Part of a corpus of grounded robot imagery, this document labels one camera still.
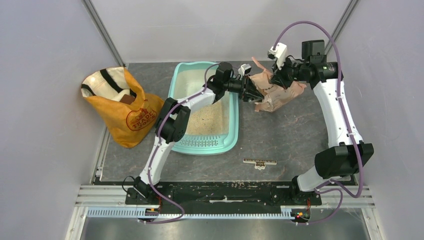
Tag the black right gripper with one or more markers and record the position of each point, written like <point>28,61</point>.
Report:
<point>278,77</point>

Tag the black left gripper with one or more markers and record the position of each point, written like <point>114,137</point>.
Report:
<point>249,91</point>

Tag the pink cat litter bag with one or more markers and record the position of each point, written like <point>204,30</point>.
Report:
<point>275,96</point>

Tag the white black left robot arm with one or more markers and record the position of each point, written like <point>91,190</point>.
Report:
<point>173,119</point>

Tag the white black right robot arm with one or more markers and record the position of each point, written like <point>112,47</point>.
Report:
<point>347,152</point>

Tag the teal plastic litter box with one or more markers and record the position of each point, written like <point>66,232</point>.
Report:
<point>188,78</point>

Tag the tan litter pile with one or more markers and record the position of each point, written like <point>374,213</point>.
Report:
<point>210,120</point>

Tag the orange Trader Joe's bag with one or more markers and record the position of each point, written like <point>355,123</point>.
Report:
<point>127,110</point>

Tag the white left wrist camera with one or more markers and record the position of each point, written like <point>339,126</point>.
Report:
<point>244,69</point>

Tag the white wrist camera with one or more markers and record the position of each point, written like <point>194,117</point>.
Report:
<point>244,69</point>
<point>278,54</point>

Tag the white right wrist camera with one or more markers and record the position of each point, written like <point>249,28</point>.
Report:
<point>278,54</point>

